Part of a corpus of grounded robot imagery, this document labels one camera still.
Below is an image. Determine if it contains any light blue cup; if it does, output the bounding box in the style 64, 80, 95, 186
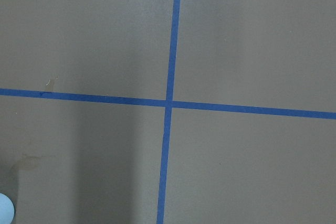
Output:
0, 194, 15, 224

